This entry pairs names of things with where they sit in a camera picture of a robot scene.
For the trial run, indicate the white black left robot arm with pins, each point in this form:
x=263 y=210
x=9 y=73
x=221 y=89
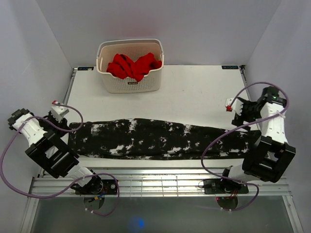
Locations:
x=50 y=152

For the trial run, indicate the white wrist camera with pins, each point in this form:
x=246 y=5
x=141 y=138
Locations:
x=235 y=105
x=58 y=111

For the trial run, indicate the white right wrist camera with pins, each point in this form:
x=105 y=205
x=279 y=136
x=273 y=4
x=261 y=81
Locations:
x=235 y=105

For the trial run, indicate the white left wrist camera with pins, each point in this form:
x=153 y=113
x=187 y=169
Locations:
x=58 y=111

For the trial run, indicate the black white patterned trousers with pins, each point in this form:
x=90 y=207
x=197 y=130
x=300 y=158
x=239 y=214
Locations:
x=142 y=139

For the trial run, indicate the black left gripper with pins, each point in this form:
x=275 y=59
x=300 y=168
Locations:
x=63 y=124

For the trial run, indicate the cream perforated plastic basket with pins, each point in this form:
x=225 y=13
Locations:
x=134 y=49

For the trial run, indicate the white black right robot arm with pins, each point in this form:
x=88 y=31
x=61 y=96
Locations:
x=271 y=154

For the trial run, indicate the red crumpled garment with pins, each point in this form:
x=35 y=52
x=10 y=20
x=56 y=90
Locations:
x=123 y=67

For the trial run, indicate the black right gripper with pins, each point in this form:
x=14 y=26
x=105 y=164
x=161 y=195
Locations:
x=239 y=120

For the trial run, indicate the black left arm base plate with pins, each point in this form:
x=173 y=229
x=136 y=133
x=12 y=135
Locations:
x=105 y=186

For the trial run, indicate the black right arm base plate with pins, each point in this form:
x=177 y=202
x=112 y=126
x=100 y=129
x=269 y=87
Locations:
x=222 y=186

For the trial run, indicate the aluminium rail frame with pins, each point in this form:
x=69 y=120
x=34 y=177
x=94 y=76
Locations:
x=155 y=183

